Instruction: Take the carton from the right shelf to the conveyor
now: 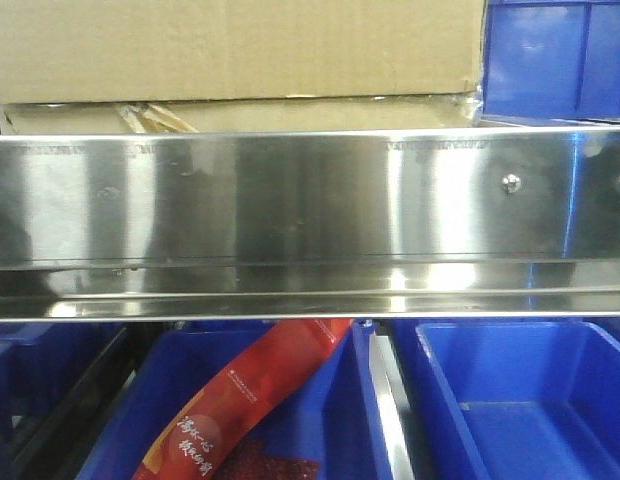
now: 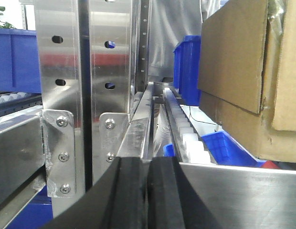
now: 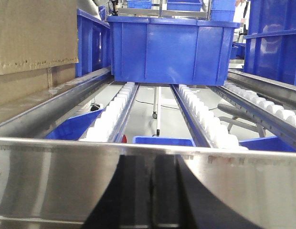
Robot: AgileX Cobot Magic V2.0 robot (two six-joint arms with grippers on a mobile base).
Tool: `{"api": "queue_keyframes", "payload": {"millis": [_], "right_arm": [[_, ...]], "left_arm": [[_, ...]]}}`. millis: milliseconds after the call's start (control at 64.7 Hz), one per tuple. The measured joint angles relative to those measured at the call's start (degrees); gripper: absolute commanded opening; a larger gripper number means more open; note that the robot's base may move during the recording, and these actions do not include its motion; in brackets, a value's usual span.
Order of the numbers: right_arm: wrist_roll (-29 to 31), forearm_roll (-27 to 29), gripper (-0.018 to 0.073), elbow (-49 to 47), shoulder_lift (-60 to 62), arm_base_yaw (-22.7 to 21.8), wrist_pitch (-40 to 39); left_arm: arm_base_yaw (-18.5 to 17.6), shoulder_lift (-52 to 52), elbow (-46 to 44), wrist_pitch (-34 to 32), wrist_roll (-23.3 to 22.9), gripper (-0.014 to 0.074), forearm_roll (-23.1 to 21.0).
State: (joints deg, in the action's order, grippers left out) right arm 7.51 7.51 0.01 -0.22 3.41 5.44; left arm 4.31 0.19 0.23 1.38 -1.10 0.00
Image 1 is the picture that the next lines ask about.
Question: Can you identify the blue plastic bin upper right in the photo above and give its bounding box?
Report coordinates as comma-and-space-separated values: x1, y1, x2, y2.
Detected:
483, 1, 620, 120

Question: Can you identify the large brown cardboard carton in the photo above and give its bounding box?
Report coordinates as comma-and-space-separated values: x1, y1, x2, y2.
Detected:
0, 1, 487, 134

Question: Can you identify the blue plastic bin left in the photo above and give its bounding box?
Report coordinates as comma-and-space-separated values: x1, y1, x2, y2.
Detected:
0, 322, 132, 479

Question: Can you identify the stainless steel shelf rail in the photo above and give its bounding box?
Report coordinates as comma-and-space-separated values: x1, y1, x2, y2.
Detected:
0, 126, 620, 321

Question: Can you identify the blue plastic bin centre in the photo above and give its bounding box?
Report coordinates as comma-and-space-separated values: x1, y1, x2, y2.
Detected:
78, 321, 392, 479

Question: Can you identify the blue plastic bin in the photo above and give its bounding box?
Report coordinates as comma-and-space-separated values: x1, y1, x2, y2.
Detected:
0, 322, 132, 479
483, 1, 620, 120
390, 319, 620, 479
78, 321, 392, 479

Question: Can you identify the clear packing tape strip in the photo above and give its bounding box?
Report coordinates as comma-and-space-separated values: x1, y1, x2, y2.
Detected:
115, 103, 198, 134

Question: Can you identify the steel divider bar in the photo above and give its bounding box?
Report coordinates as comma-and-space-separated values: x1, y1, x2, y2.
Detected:
369, 333, 415, 479

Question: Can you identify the red snack package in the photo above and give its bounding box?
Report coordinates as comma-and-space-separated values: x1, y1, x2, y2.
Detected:
133, 318, 353, 479

